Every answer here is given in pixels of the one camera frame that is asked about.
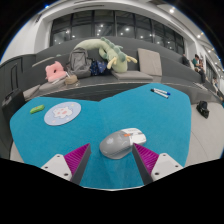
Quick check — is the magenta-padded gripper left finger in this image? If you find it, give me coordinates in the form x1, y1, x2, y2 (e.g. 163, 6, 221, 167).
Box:
41, 143, 92, 185

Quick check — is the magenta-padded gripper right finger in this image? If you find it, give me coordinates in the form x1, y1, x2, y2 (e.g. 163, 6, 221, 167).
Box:
132, 142, 184, 185

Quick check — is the grey and white computer mouse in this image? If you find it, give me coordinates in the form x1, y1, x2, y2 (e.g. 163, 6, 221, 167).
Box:
99, 127, 147, 160

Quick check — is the green eraser block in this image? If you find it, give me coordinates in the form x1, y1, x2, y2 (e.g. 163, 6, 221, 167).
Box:
29, 104, 46, 115

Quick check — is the black bag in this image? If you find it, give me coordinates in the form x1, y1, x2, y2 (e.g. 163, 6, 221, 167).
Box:
196, 100, 211, 120

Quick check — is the grey round seat cushion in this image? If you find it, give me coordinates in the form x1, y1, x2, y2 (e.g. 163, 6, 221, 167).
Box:
38, 79, 68, 92

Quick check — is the tan round pouch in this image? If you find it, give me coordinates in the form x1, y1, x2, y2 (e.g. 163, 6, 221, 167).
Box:
64, 74, 79, 86

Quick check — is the light grey seat pad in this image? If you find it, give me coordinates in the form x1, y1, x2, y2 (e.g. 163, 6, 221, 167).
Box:
22, 84, 42, 100

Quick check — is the black suitcase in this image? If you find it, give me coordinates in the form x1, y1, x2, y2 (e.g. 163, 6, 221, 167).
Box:
1, 87, 26, 126

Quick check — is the grey flat seat cushion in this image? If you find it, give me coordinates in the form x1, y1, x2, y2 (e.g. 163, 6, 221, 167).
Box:
111, 69, 154, 82

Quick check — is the pink plush cushion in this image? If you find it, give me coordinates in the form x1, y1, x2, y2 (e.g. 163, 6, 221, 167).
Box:
44, 60, 68, 83

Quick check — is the dark blue patterned bag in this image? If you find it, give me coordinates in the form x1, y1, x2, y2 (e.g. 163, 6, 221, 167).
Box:
89, 59, 108, 77

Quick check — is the grey backpack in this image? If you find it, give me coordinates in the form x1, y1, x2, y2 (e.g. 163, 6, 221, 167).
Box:
66, 47, 93, 80

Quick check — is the beige square cushion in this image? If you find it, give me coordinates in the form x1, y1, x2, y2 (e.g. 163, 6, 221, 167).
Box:
137, 47, 164, 77

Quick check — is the person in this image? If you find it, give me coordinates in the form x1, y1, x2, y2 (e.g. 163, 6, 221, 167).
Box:
211, 76, 223, 98
181, 53, 191, 67
192, 53, 207, 84

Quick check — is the long green dragon plush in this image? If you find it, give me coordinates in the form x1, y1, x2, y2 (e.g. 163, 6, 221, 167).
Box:
73, 36, 138, 74

